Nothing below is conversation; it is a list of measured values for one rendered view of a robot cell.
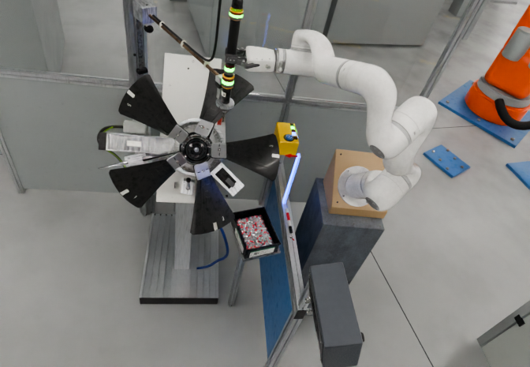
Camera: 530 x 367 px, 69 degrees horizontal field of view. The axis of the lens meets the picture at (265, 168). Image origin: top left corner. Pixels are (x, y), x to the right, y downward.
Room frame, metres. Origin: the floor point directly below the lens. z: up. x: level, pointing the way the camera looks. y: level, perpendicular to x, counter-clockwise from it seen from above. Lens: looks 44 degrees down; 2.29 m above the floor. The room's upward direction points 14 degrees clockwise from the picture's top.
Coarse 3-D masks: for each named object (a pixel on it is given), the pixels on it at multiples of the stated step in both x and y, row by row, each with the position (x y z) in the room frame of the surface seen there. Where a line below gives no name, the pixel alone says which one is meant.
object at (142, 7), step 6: (132, 0) 1.61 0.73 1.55; (138, 0) 1.62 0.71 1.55; (144, 0) 1.63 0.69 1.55; (132, 6) 1.61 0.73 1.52; (138, 6) 1.57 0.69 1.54; (144, 6) 1.58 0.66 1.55; (150, 6) 1.59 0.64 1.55; (156, 6) 1.60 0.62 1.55; (138, 12) 1.57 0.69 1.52; (144, 12) 1.56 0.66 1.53; (150, 12) 1.58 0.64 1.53; (156, 12) 1.60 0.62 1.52; (138, 18) 1.58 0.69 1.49; (144, 18) 1.56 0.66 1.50; (150, 18) 1.58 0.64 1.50
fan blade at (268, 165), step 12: (228, 144) 1.24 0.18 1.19; (240, 144) 1.26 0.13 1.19; (252, 144) 1.27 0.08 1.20; (264, 144) 1.29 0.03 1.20; (276, 144) 1.30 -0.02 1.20; (228, 156) 1.17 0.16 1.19; (240, 156) 1.19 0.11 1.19; (252, 156) 1.21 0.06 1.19; (264, 156) 1.23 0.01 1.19; (252, 168) 1.16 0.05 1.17; (264, 168) 1.18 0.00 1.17; (276, 168) 1.20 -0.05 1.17
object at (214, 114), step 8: (208, 80) 1.42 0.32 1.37; (240, 80) 1.39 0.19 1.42; (208, 88) 1.38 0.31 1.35; (216, 88) 1.37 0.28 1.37; (232, 88) 1.36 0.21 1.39; (240, 88) 1.36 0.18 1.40; (248, 88) 1.36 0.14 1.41; (208, 96) 1.35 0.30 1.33; (232, 96) 1.33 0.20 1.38; (240, 96) 1.33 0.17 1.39; (208, 104) 1.32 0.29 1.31; (208, 112) 1.29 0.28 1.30; (216, 112) 1.28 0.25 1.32; (208, 120) 1.26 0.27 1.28; (216, 120) 1.25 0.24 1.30
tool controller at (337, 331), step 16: (320, 272) 0.70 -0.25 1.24; (336, 272) 0.71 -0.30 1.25; (320, 288) 0.65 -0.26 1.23; (336, 288) 0.65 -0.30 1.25; (320, 304) 0.60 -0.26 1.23; (336, 304) 0.60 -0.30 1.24; (352, 304) 0.61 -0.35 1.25; (320, 320) 0.55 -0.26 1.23; (336, 320) 0.55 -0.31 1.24; (352, 320) 0.56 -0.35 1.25; (320, 336) 0.51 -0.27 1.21; (336, 336) 0.51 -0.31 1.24; (352, 336) 0.51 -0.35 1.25; (320, 352) 0.51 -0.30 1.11; (336, 352) 0.48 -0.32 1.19; (352, 352) 0.49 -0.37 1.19
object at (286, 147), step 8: (280, 128) 1.60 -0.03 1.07; (288, 128) 1.61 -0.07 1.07; (280, 136) 1.53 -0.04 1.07; (296, 136) 1.56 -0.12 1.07; (280, 144) 1.49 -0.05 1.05; (288, 144) 1.50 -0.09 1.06; (296, 144) 1.51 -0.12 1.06; (280, 152) 1.49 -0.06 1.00; (288, 152) 1.50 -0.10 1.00; (296, 152) 1.51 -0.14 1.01
